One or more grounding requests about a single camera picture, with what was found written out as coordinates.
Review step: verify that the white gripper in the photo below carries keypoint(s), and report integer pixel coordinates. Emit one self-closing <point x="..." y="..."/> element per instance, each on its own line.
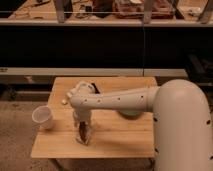
<point x="82" y="116"/>

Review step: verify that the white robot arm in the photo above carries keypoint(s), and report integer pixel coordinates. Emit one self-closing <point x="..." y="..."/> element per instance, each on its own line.
<point x="183" y="136"/>

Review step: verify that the wooden table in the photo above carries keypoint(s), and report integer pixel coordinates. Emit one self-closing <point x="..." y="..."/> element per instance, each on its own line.
<point x="113" y="136"/>

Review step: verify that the white paper cup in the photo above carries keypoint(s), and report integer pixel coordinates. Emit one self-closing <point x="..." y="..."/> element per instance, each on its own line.
<point x="42" y="115"/>

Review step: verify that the green bowl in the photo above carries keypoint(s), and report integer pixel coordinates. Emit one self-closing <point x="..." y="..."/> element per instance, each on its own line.
<point x="130" y="113"/>

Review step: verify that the background workbench shelf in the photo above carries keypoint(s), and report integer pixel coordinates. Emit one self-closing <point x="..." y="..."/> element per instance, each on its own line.
<point x="109" y="13"/>

